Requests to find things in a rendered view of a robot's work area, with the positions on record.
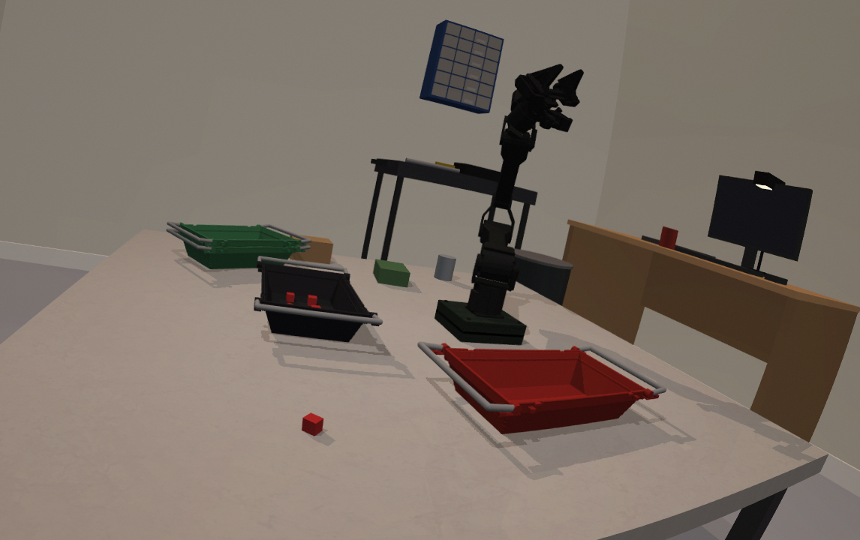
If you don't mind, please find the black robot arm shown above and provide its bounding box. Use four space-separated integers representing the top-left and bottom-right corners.
465 89 573 319

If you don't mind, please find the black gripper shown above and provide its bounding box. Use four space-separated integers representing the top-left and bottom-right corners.
515 64 584 121

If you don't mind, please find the small green block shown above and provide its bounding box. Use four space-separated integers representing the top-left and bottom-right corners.
373 259 410 287

